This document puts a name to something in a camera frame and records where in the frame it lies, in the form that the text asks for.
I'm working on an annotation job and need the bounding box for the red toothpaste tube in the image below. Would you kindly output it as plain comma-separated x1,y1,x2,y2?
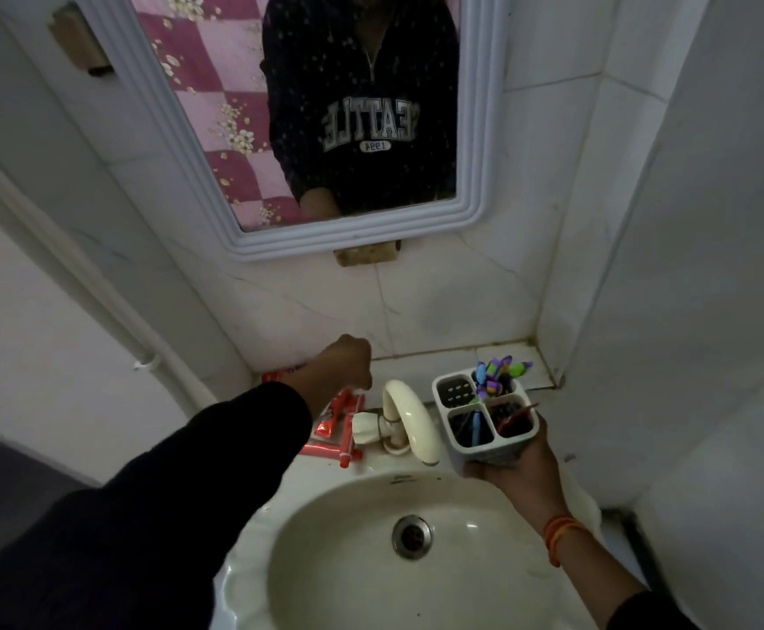
314,388,357,443
261,362,308,387

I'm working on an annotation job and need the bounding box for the wooden mirror mount block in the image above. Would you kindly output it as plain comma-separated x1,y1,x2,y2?
333,239,402,269
46,2,116,79

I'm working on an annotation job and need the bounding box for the person's left forearm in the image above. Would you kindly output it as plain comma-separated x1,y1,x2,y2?
0,378,319,630

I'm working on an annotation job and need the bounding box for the grey plastic holder caddy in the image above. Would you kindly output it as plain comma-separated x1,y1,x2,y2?
431,367,541,477

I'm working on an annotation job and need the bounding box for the person's right hand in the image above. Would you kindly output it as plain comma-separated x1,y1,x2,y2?
463,412,571,521

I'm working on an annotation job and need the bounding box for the person's left hand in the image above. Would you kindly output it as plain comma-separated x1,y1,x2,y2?
292,333,374,418

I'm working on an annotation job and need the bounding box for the bunch of colourful toothbrushes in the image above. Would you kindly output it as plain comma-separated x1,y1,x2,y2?
473,354,535,402

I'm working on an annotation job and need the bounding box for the cream curved sink faucet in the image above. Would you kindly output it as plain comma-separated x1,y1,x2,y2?
350,378,444,467

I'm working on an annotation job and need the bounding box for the cream ceramic sink basin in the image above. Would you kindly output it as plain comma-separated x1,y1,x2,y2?
210,386,610,630

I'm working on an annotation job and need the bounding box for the person's right forearm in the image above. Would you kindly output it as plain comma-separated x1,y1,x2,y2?
547,517,702,630

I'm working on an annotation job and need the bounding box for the white wall pipe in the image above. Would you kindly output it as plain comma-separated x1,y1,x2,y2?
0,129,220,418

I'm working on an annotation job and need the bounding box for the metal sink drain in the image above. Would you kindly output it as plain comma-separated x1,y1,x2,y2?
391,514,435,563

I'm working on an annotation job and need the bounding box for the white framed wall mirror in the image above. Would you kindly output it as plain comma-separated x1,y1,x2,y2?
73,0,512,264

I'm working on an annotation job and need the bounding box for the orange thread wrist band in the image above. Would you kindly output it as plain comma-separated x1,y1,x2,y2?
541,514,594,569

